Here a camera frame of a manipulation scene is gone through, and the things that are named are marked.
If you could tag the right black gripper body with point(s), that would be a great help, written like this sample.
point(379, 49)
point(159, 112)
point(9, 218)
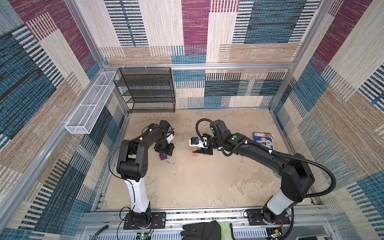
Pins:
point(211, 145)

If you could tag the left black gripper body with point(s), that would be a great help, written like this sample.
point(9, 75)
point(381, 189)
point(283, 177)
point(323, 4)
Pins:
point(166, 149)

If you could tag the purple triangular block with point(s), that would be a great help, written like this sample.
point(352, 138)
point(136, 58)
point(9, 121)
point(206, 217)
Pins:
point(163, 157)

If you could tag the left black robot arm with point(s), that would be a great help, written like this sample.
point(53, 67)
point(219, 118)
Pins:
point(133, 164)

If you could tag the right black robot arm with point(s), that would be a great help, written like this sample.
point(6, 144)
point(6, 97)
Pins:
point(295, 172)

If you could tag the blue printed package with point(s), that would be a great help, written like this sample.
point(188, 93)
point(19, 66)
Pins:
point(265, 139)

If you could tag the black and green glove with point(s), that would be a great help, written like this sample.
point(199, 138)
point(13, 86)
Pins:
point(208, 231)

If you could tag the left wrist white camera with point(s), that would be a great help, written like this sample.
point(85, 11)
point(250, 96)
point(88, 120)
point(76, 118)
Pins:
point(170, 136)

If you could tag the black wire shelf rack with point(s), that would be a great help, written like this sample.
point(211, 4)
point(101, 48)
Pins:
point(147, 90)

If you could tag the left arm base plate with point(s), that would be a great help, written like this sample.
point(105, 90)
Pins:
point(157, 220)

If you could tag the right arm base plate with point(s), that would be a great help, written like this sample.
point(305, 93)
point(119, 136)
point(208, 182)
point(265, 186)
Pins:
point(255, 216)

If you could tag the white wire mesh basket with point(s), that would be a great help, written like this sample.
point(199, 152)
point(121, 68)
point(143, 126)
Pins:
point(84, 118)

